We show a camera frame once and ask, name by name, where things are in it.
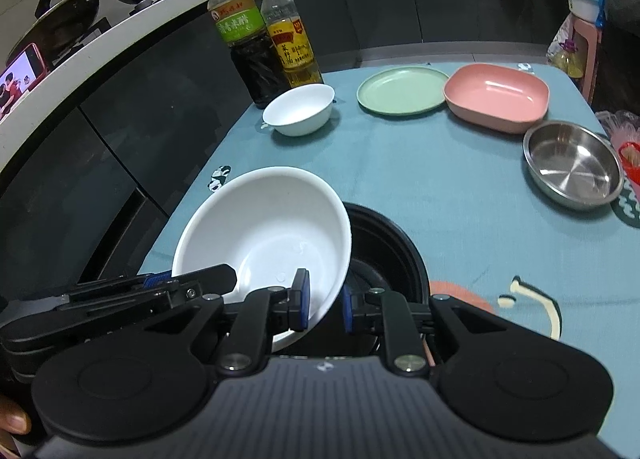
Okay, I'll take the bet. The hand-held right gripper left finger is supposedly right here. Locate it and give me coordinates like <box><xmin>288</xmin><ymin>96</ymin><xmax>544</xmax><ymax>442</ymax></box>
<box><xmin>165</xmin><ymin>268</ymin><xmax>311</xmax><ymax>372</ymax></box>

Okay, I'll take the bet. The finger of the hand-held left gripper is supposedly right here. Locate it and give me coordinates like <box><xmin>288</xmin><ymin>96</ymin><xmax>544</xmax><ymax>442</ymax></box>
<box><xmin>45</xmin><ymin>286</ymin><xmax>203</xmax><ymax>340</ymax></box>
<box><xmin>62</xmin><ymin>263</ymin><xmax>237</xmax><ymax>307</ymax></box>

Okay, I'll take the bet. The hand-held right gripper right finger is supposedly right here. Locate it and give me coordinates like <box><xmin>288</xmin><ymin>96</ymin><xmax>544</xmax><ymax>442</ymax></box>
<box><xmin>341</xmin><ymin>284</ymin><xmax>501</xmax><ymax>372</ymax></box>

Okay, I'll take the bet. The black bowl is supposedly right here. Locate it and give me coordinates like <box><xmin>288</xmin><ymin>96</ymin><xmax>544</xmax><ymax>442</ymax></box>
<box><xmin>300</xmin><ymin>202</ymin><xmax>431</xmax><ymax>357</ymax></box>

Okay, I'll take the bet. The large white bowl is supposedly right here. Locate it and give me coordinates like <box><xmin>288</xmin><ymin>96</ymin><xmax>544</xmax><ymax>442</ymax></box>
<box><xmin>171</xmin><ymin>166</ymin><xmax>353</xmax><ymax>352</ymax></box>

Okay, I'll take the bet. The small white bowl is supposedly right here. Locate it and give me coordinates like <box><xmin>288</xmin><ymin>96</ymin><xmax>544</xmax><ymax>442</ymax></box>
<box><xmin>262</xmin><ymin>84</ymin><xmax>336</xmax><ymax>137</ymax></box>

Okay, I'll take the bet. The green plate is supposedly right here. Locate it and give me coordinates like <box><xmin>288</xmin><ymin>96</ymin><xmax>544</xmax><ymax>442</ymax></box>
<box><xmin>356</xmin><ymin>66</ymin><xmax>451</xmax><ymax>116</ymax></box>

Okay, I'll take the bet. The pink rectangular dish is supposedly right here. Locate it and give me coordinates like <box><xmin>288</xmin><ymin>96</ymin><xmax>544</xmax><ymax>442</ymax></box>
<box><xmin>443</xmin><ymin>64</ymin><xmax>551</xmax><ymax>134</ymax></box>

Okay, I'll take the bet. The stainless steel bowl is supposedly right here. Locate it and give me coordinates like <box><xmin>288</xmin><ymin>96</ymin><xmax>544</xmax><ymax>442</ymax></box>
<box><xmin>523</xmin><ymin>120</ymin><xmax>626</xmax><ymax>210</ymax></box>

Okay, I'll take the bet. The person's left hand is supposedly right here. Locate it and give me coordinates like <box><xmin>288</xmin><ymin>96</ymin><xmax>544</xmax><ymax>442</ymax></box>
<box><xmin>0</xmin><ymin>395</ymin><xmax>32</xmax><ymax>436</ymax></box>

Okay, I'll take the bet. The teal printed tablecloth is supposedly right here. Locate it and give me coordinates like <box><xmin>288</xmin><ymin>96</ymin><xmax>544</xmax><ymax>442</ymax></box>
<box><xmin>135</xmin><ymin>61</ymin><xmax>640</xmax><ymax>459</ymax></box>

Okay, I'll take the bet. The dark grey kitchen cabinet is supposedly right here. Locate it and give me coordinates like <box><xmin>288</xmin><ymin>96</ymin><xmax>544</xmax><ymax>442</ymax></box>
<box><xmin>0</xmin><ymin>0</ymin><xmax>601</xmax><ymax>320</ymax></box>

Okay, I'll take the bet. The white kitchen countertop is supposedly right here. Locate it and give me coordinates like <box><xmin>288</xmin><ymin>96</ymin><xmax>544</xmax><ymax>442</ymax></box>
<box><xmin>0</xmin><ymin>0</ymin><xmax>598</xmax><ymax>170</ymax></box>

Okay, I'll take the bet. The dark vinegar bottle green label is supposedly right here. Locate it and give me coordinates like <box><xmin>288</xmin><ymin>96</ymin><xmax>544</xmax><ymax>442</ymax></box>
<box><xmin>207</xmin><ymin>0</ymin><xmax>292</xmax><ymax>110</ymax></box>

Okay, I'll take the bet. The phone in red case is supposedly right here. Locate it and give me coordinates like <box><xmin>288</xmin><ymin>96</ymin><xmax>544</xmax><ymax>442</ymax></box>
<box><xmin>0</xmin><ymin>43</ymin><xmax>49</xmax><ymax>120</ymax></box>

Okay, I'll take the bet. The cooking oil bottle yellow label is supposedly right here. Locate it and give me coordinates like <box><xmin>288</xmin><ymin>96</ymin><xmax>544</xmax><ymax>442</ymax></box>
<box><xmin>257</xmin><ymin>0</ymin><xmax>324</xmax><ymax>88</ymax></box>

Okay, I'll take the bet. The black gas stove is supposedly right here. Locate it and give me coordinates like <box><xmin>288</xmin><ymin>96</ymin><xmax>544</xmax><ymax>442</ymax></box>
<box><xmin>30</xmin><ymin>0</ymin><xmax>203</xmax><ymax>64</ymax></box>

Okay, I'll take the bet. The dark green patterned coaster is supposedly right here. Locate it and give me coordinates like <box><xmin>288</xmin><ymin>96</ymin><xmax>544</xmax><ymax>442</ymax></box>
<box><xmin>610</xmin><ymin>184</ymin><xmax>640</xmax><ymax>230</ymax></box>

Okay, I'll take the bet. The red snack packet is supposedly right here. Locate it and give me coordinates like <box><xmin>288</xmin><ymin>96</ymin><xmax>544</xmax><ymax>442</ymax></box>
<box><xmin>617</xmin><ymin>141</ymin><xmax>640</xmax><ymax>186</ymax></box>

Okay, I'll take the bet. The pink plastic bag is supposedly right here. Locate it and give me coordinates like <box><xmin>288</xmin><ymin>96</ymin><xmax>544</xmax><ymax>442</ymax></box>
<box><xmin>595</xmin><ymin>110</ymin><xmax>640</xmax><ymax>144</ymax></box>

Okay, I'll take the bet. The clear plastic bag with bottle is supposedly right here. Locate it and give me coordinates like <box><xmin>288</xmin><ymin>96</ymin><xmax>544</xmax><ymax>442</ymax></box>
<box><xmin>546</xmin><ymin>14</ymin><xmax>587</xmax><ymax>80</ymax></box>

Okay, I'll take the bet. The pink plastic stool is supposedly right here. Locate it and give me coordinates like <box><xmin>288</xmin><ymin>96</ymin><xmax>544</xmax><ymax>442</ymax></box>
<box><xmin>570</xmin><ymin>16</ymin><xmax>603</xmax><ymax>94</ymax></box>

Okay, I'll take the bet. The white container with blue lid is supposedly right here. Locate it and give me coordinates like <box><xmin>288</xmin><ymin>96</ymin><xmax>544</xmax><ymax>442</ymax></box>
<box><xmin>565</xmin><ymin>0</ymin><xmax>602</xmax><ymax>23</ymax></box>

